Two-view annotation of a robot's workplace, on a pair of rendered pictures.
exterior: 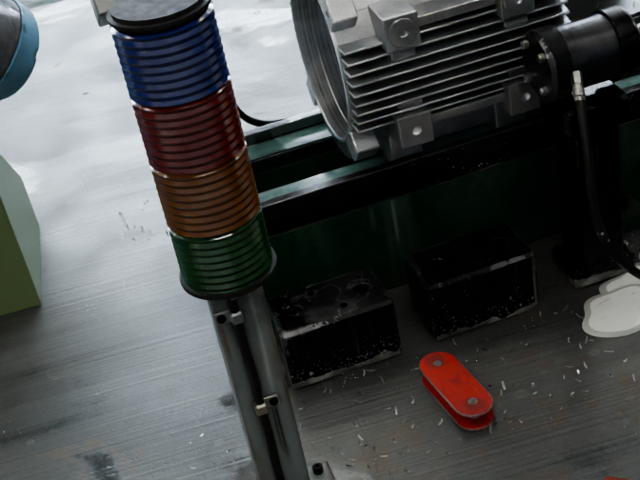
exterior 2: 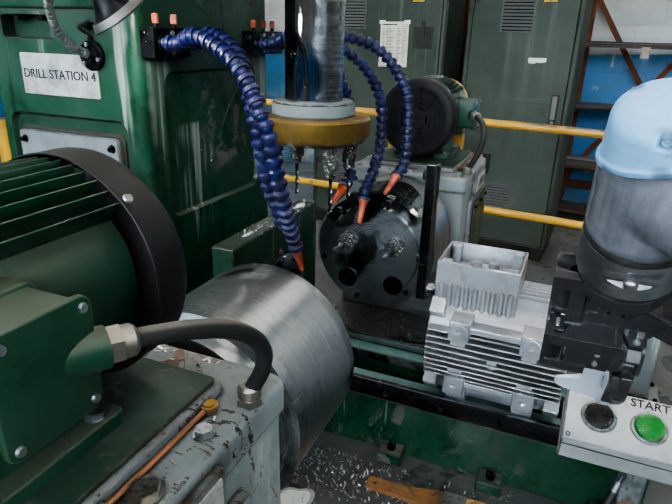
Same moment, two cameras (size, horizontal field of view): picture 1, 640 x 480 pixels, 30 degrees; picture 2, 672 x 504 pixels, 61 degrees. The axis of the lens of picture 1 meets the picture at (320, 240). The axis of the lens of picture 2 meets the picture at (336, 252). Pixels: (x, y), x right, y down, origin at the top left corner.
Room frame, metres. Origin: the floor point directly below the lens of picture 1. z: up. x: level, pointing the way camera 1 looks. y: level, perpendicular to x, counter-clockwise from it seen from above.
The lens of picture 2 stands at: (1.79, 0.08, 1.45)
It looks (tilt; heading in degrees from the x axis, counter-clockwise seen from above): 21 degrees down; 213
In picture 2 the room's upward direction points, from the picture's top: 2 degrees clockwise
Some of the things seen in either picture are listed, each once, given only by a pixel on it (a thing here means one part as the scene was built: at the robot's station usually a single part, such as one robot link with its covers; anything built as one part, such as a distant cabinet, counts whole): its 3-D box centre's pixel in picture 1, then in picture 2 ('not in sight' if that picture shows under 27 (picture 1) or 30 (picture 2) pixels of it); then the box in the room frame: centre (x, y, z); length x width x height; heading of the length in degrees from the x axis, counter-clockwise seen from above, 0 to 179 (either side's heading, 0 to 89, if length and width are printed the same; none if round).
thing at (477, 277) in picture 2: not in sight; (481, 278); (0.99, -0.17, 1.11); 0.12 x 0.11 x 0.07; 101
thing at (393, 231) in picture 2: not in sight; (390, 233); (0.71, -0.47, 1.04); 0.41 x 0.25 x 0.25; 11
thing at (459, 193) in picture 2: not in sight; (419, 223); (0.45, -0.52, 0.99); 0.35 x 0.31 x 0.37; 11
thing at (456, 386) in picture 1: (455, 390); not in sight; (0.73, -0.08, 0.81); 0.09 x 0.03 x 0.02; 18
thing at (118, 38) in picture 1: (170, 49); not in sight; (0.64, 0.06, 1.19); 0.06 x 0.06 x 0.04
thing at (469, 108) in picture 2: not in sight; (440, 159); (0.41, -0.50, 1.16); 0.33 x 0.26 x 0.42; 11
